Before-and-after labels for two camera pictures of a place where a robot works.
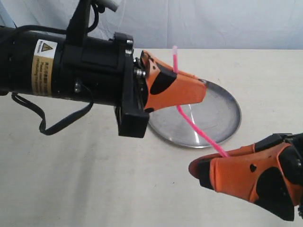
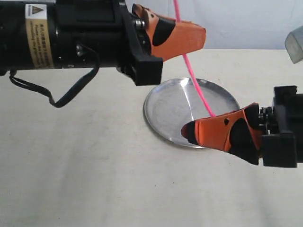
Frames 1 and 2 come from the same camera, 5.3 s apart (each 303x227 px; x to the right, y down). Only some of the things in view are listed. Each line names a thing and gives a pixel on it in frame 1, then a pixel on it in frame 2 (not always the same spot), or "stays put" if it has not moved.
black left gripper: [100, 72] -> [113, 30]
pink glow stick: [187, 118] -> [178, 18]
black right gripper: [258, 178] -> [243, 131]
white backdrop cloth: [244, 24] stays put
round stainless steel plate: [218, 117] stays put
